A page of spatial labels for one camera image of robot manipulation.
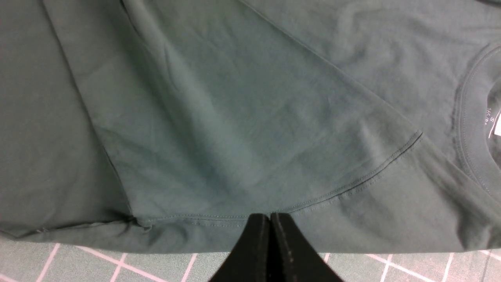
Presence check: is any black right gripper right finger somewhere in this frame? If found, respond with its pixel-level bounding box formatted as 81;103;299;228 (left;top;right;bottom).
270;213;343;282

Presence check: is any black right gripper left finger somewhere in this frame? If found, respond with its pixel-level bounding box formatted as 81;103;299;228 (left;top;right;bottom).
210;214;270;282

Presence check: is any green long sleeve shirt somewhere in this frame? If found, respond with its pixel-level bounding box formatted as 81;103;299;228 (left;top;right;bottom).
1;0;500;253

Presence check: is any green checkered tablecloth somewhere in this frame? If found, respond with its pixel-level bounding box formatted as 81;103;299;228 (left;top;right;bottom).
0;239;501;282

